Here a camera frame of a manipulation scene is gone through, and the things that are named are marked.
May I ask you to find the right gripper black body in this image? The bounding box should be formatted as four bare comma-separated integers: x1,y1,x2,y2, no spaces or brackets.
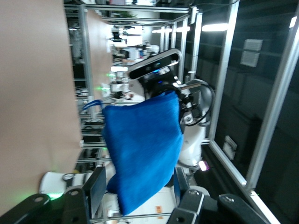
139,70,182,103

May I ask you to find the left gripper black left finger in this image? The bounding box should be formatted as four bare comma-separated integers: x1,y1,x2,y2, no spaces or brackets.
0,166,107,224

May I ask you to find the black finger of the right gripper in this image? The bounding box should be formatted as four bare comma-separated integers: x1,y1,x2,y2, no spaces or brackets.
178,90,204,128

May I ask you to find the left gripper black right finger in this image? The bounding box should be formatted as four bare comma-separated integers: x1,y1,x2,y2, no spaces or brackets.
167,167,269,224

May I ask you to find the blue microfibre towel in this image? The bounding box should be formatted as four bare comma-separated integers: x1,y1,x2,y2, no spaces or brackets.
83,90,185,217

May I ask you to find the white background machine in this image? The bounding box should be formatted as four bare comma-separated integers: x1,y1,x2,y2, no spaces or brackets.
109,66,131,100

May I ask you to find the white label plate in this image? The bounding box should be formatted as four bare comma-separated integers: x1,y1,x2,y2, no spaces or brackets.
222,135,238,161

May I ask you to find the fluorescent ceiling light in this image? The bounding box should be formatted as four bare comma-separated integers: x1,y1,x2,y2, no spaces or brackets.
201,22,229,32

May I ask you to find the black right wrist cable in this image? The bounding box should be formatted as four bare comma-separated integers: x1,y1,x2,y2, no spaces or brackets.
198,83,216,126

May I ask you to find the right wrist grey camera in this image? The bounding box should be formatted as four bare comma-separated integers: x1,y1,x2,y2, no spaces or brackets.
128,48,183,81

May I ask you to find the aluminium cell frame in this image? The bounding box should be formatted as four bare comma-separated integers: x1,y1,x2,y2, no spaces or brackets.
63,0,299,224

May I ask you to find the white wall vent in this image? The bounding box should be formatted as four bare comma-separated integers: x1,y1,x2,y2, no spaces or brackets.
240,50,260,67

